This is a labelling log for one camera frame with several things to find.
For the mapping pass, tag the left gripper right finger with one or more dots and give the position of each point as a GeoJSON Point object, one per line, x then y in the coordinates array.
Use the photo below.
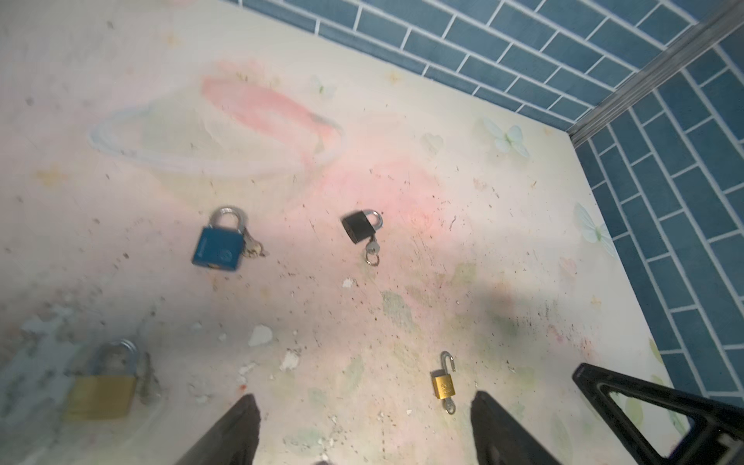
{"type": "Point", "coordinates": [500, 439]}

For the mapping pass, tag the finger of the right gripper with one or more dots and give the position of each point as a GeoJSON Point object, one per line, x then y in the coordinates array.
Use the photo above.
{"type": "Point", "coordinates": [715, 436]}

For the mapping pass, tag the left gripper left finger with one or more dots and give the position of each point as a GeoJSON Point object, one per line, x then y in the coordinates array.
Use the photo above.
{"type": "Point", "coordinates": [233, 440]}

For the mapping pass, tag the small brass padlock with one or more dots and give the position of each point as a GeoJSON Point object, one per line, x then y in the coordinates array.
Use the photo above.
{"type": "Point", "coordinates": [442, 382]}

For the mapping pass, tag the brass padlock with key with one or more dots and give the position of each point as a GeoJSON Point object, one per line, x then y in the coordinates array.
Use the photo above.
{"type": "Point", "coordinates": [106, 388]}

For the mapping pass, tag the blue padlock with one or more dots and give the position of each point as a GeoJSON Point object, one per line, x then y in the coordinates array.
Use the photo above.
{"type": "Point", "coordinates": [225, 241]}

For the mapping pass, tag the black padlock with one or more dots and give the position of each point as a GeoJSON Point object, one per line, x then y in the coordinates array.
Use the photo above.
{"type": "Point", "coordinates": [363, 225]}

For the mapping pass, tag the right corner aluminium post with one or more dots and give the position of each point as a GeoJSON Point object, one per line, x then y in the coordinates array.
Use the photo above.
{"type": "Point", "coordinates": [687, 47]}

